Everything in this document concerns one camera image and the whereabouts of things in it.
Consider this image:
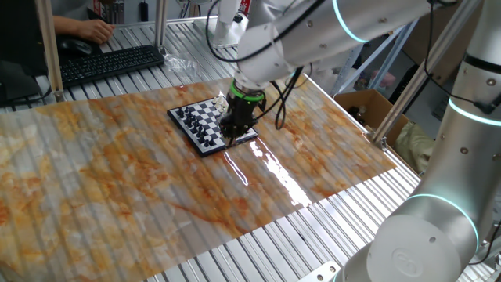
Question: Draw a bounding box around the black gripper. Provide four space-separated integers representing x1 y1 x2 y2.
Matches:
218 97 265 148

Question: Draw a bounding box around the person's bare forearm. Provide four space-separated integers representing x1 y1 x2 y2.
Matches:
52 15 80 34

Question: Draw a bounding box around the black and white chessboard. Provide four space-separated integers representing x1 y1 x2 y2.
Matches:
167 95 260 159

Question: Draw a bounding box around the person's bare hand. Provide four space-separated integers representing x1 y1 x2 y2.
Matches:
76 18 116 45

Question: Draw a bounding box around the clear plastic bag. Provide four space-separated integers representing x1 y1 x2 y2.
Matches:
162 52 200 79

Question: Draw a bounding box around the flat metal plate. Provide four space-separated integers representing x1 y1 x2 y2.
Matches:
193 14 251 49

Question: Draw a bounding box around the white stand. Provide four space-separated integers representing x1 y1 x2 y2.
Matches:
214 0 243 38

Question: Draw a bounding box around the orange marble pattern mat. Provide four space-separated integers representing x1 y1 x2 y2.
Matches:
0 73 397 282

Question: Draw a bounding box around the black keyboard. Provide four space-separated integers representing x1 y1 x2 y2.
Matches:
58 44 165 88

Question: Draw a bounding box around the brown cardboard box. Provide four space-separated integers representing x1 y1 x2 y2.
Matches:
332 89 411 148

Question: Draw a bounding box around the black computer mouse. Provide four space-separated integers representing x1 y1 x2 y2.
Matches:
58 38 94 56

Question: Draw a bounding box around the beige bag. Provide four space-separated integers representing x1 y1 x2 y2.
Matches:
393 120 434 174

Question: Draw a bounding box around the slanted aluminium strut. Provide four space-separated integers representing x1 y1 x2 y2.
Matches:
369 0 485 152

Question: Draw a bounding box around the black monitor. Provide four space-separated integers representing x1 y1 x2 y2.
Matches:
0 0 52 109

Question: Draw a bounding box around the green flange ring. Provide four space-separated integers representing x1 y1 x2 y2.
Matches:
229 79 267 103

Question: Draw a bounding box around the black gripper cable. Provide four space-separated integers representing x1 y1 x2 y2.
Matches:
254 66 314 131

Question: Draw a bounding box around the black camera cable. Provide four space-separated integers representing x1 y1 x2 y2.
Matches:
204 0 328 63

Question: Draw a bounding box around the aluminium frame post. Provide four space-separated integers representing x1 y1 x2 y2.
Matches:
34 0 67 103
153 0 170 55

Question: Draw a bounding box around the grey metal shelf frame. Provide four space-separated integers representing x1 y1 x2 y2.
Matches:
330 17 420 97

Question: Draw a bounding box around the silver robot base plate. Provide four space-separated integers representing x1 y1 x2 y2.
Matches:
297 260 342 282

